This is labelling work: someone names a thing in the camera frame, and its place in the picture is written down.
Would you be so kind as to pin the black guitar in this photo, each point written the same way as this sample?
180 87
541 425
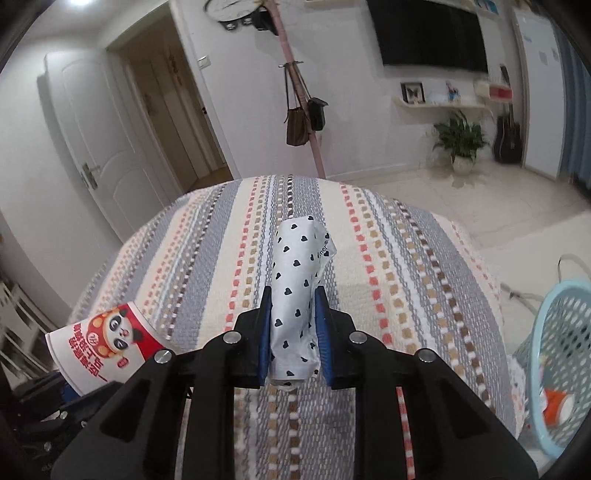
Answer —
507 143

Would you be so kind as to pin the tall white cabinet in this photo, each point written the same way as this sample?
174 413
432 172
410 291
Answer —
540 92

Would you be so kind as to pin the white heart-print packet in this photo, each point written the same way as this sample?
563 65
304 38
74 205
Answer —
291 286

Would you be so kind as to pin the orange and white packet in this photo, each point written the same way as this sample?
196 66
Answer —
556 406

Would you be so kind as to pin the long white wall shelf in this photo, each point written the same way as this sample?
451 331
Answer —
438 105

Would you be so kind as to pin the small standing picture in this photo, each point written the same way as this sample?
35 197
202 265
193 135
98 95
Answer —
452 91

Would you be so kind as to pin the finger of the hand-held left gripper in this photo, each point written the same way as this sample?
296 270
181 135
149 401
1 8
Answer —
87 406

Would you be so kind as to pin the light blue perforated basket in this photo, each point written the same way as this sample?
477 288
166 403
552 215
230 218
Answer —
554 295

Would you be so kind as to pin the wall light switch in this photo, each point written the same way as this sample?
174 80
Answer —
204 61

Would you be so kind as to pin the brown handbag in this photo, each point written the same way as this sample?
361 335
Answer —
297 129

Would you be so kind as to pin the wall-mounted black television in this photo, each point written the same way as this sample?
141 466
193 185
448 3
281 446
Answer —
429 37

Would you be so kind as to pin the red and white wall box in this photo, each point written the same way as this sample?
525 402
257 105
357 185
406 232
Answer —
496 91

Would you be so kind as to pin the round wall clock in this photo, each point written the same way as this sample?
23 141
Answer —
226 11

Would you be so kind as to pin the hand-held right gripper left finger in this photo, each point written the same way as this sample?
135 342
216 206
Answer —
263 332

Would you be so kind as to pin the black shoulder bag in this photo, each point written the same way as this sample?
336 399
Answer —
317 115

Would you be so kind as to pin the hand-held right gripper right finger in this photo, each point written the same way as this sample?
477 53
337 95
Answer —
323 341

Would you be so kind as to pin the white panel door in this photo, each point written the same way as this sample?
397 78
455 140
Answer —
106 129

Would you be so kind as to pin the red panda-print paper cup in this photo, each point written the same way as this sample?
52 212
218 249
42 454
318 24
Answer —
106 341

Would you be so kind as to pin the potted green plant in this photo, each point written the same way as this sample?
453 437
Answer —
459 138

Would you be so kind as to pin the white door frame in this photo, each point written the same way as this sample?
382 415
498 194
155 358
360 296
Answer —
217 138

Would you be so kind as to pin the white slatted chair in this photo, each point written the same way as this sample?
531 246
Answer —
16 323

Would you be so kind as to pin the black photo frame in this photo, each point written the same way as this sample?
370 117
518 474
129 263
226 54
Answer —
412 92

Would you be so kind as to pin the blue and cream curtains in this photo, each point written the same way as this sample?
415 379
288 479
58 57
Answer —
577 115

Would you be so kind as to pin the pink coat rack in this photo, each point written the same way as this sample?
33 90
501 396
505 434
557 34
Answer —
300 83

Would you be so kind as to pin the striped woven blanket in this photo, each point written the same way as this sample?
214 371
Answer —
369 277

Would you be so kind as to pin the white and blue wall shelf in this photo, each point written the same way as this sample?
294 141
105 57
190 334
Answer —
485 5

